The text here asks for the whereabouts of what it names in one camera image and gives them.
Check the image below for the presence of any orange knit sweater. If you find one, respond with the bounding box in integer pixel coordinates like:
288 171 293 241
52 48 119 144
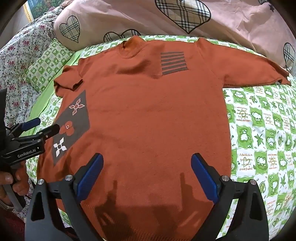
36 36 291 241

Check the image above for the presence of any framed landscape picture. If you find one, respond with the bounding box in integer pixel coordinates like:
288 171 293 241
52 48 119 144
23 0 68 23

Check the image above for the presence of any floral blanket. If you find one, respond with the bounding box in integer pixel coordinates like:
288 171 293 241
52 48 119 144
0 17 61 142

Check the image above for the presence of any green patterned pillow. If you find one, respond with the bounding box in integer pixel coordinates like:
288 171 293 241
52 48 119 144
24 38 75 92

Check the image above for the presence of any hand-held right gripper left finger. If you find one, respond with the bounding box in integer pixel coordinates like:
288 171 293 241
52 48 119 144
24 153 104 241

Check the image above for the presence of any person's left hand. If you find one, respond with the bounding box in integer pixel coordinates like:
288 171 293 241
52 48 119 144
0 160 30 207

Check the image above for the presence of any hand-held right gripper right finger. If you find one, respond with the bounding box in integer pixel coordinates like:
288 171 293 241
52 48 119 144
191 153 275 241

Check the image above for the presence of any green patterned bed sheet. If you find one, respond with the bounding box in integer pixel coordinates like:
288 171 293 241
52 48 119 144
24 35 296 240

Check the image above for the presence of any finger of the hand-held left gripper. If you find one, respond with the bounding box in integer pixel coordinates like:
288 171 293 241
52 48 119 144
11 124 60 144
10 117 41 137

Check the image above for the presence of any dark red cloth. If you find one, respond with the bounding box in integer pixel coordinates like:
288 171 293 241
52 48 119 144
0 207 31 241

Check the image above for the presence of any pink heart-patterned pillow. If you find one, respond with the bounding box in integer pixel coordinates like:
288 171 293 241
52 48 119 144
54 0 296 78

